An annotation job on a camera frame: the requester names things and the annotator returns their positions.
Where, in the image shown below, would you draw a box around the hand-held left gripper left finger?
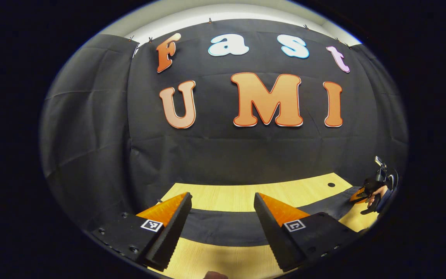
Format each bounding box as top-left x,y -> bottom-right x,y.
90,192 -> 193,271

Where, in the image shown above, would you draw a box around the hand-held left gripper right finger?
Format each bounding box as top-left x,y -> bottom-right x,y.
254,192 -> 359,272

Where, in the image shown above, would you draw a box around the dark jeans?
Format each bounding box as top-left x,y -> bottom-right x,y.
176,186 -> 364,247

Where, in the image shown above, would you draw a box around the black backdrop cloth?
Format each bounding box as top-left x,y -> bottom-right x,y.
39,19 -> 409,233

